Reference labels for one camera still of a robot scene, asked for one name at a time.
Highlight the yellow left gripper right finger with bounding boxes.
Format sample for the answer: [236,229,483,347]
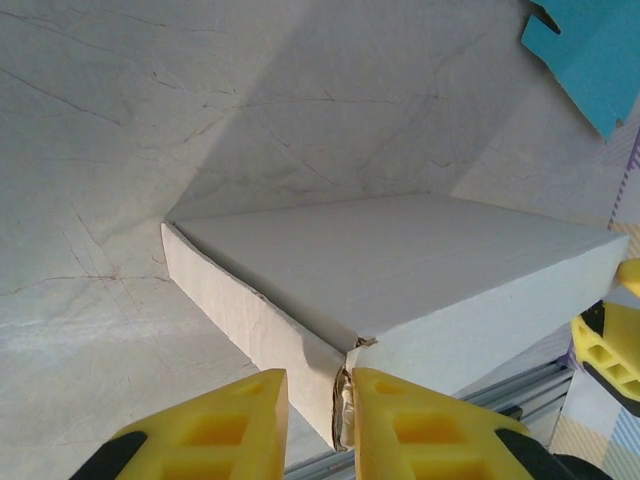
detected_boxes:
[352,367,616,480]

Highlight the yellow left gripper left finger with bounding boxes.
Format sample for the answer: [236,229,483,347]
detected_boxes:
[97,368,290,480]

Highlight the white paper box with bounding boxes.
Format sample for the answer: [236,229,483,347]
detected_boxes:
[160,191,630,454]

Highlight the blue paper box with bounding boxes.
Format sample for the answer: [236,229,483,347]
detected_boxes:
[519,0,640,144]

